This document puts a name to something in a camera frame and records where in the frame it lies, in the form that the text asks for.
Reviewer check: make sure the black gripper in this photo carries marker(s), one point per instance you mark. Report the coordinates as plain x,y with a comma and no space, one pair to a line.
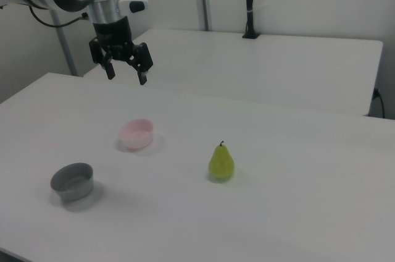
112,31

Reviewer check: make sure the green pear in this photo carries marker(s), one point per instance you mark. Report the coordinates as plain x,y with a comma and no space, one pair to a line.
221,166

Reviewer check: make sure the pink plastic bowl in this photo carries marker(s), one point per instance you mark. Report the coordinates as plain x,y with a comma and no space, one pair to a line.
135,143

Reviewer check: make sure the grey plastic bowl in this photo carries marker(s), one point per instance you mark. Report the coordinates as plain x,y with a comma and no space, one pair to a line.
77,192

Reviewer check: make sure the white side table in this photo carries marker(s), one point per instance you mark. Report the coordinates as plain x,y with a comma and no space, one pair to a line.
262,70

